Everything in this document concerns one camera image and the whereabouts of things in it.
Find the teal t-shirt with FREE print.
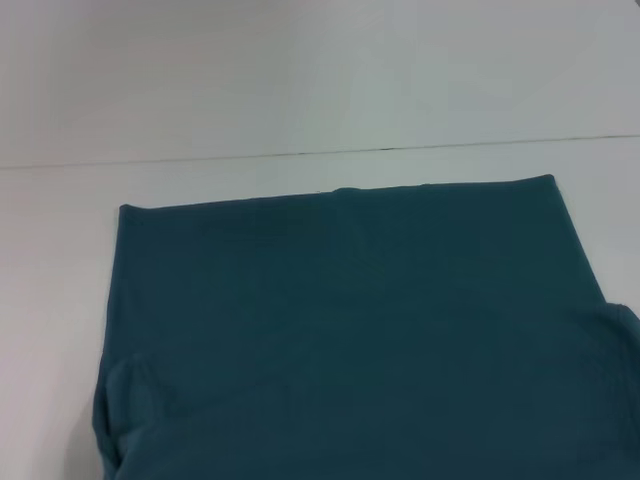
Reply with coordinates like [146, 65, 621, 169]
[90, 172, 640, 480]

